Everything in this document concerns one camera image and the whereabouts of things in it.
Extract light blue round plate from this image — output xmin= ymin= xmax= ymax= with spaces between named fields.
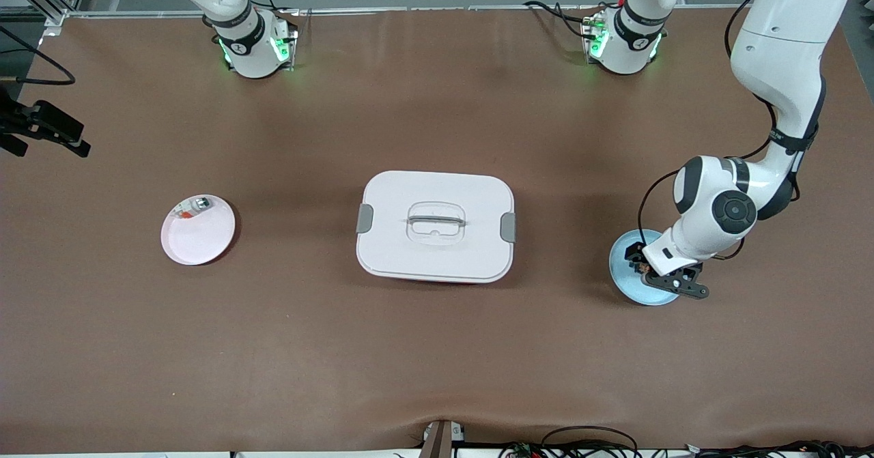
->
xmin=608 ymin=229 xmax=683 ymax=306

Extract pink round plate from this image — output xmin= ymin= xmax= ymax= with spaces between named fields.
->
xmin=160 ymin=194 xmax=237 ymax=266

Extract white lidded storage box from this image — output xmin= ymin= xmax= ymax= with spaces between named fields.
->
xmin=355 ymin=170 xmax=518 ymax=285

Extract black looped cable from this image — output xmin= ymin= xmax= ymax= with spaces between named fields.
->
xmin=541 ymin=426 xmax=640 ymax=458

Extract black cable bundle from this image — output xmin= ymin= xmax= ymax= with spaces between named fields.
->
xmin=683 ymin=440 xmax=874 ymax=458

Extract black left arm base cables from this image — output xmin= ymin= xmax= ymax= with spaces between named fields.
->
xmin=524 ymin=0 xmax=602 ymax=41

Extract brown table edge bracket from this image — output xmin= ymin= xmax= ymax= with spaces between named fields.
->
xmin=418 ymin=419 xmax=466 ymax=458

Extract silver table edge rail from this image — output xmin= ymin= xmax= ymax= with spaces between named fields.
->
xmin=65 ymin=4 xmax=823 ymax=19

